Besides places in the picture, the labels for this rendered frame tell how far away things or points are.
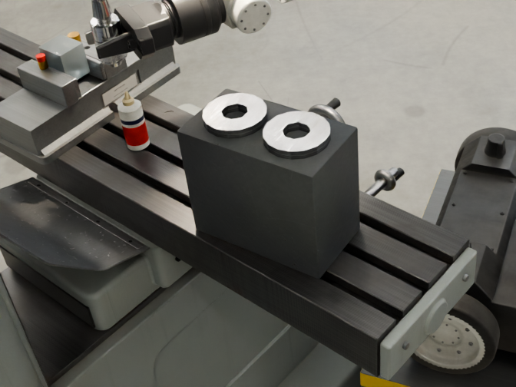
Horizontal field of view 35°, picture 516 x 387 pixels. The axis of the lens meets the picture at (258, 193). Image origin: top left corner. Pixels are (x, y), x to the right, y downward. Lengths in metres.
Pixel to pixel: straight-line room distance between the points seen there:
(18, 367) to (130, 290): 0.26
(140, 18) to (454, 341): 0.85
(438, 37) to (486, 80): 0.36
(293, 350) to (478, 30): 1.99
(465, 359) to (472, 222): 0.28
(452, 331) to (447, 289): 0.47
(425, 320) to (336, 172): 0.24
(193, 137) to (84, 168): 0.35
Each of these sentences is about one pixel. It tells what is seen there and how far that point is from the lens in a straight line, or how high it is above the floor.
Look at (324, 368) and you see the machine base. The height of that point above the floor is 0.20.
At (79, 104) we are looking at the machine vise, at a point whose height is 0.99.
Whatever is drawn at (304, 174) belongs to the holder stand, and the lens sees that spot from 1.04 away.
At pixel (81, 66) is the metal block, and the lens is 1.51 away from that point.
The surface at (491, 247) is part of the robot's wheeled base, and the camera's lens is 1.70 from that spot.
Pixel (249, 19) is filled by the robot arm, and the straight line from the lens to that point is 1.38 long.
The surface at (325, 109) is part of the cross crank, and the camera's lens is 1.90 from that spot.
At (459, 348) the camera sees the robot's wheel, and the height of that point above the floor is 0.47.
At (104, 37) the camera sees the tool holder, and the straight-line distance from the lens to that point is 1.34.
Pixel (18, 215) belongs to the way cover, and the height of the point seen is 0.88.
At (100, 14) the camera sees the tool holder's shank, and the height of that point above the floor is 1.18.
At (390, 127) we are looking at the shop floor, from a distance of 3.00.
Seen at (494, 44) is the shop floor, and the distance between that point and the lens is 3.49.
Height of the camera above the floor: 1.77
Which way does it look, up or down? 40 degrees down
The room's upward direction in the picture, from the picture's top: 7 degrees counter-clockwise
